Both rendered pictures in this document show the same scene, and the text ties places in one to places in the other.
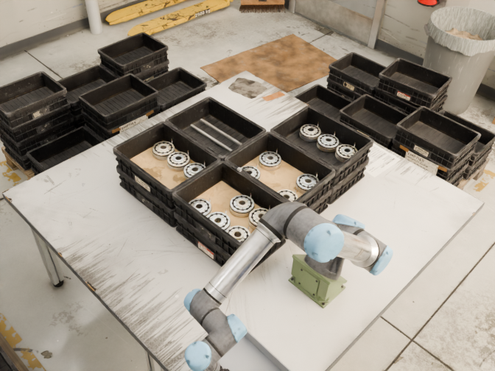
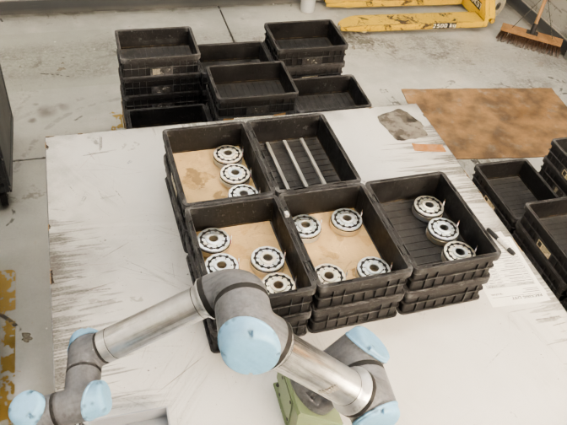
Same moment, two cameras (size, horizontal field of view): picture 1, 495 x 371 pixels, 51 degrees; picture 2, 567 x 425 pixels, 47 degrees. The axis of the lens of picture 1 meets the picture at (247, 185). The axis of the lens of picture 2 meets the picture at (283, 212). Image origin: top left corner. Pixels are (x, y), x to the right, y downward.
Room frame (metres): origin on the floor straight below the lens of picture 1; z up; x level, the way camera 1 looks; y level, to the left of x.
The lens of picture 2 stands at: (0.37, -0.59, 2.31)
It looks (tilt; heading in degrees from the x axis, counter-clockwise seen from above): 44 degrees down; 26
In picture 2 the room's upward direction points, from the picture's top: 7 degrees clockwise
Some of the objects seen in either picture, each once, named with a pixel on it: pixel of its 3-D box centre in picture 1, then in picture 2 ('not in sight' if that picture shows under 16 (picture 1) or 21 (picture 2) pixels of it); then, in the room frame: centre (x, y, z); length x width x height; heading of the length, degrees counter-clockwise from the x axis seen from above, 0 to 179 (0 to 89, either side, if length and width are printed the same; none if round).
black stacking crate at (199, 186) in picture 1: (230, 210); (246, 260); (1.49, 0.06, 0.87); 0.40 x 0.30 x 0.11; 49
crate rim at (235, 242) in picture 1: (230, 201); (247, 249); (1.49, 0.06, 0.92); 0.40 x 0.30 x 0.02; 49
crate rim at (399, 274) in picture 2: (279, 167); (342, 233); (1.71, -0.14, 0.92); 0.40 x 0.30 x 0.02; 49
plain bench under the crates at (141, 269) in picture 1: (244, 246); (288, 319); (1.74, 0.00, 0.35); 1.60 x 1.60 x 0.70; 47
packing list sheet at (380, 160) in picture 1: (363, 152); (500, 267); (2.10, -0.59, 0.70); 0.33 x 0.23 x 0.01; 47
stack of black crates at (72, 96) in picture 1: (90, 104); (231, 83); (2.97, 1.11, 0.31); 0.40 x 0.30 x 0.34; 137
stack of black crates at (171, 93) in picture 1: (172, 106); (321, 119); (2.99, 0.54, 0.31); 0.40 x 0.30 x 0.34; 137
